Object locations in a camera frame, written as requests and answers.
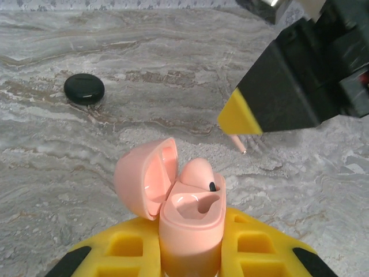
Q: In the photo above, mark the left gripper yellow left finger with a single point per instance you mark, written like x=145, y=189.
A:
x=98, y=259

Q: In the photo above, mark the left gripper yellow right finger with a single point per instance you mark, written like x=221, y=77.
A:
x=282, y=259

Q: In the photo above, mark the black earbud charging case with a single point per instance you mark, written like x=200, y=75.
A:
x=84, y=89

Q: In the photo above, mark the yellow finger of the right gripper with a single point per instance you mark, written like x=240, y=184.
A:
x=288, y=86

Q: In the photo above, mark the pink earbud charging case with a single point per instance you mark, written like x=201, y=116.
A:
x=190, y=239

